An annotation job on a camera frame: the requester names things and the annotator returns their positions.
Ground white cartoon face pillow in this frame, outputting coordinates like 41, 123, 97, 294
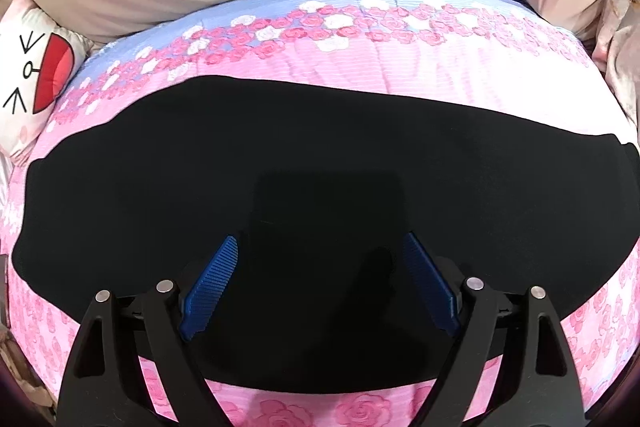
0, 0, 93, 162

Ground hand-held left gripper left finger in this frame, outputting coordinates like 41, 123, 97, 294
57, 234, 241, 427

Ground black pants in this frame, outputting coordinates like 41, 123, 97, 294
9, 76, 640, 395

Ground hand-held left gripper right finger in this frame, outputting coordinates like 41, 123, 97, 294
402, 231, 586, 427

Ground pale patterned cloth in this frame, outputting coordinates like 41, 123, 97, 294
0, 317, 56, 413

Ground pale floral cloth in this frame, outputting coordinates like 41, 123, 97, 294
592, 0, 640, 128

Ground pink blue rose bedsheet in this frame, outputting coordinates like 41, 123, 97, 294
0, 0, 640, 427

